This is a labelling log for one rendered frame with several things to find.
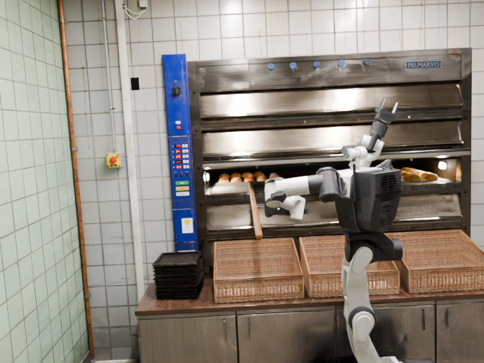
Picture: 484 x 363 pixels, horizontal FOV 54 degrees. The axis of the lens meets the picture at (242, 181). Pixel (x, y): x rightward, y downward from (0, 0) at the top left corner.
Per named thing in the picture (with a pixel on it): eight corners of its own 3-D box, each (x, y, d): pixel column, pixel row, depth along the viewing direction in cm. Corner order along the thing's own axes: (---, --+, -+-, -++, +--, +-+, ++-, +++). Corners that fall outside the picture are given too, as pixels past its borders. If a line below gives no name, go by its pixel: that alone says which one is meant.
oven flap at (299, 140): (203, 158, 327) (202, 131, 331) (460, 145, 328) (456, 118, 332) (202, 156, 322) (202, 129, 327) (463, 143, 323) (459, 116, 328)
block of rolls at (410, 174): (355, 175, 406) (354, 168, 405) (410, 172, 406) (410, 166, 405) (375, 184, 345) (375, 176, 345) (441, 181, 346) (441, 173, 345)
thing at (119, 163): (109, 167, 327) (108, 153, 326) (123, 166, 328) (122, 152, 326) (106, 168, 320) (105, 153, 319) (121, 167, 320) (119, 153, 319)
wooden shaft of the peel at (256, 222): (263, 240, 197) (262, 233, 196) (256, 240, 197) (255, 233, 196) (252, 186, 366) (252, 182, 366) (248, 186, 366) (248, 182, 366)
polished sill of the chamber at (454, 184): (205, 199, 337) (205, 194, 336) (456, 186, 338) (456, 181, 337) (204, 201, 331) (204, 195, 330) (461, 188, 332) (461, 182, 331)
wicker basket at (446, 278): (382, 270, 336) (382, 232, 332) (461, 266, 337) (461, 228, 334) (408, 294, 287) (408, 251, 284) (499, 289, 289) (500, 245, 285)
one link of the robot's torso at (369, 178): (410, 229, 239) (410, 158, 235) (365, 240, 220) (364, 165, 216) (365, 221, 264) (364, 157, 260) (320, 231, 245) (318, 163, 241)
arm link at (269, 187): (281, 214, 250) (258, 204, 237) (280, 196, 255) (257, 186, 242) (298, 209, 244) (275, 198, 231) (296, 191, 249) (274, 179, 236)
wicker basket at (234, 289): (215, 279, 335) (213, 240, 332) (294, 274, 337) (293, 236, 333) (213, 304, 287) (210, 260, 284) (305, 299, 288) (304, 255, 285)
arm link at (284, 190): (263, 199, 230) (309, 193, 225) (261, 176, 236) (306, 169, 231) (268, 208, 240) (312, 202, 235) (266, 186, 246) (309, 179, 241)
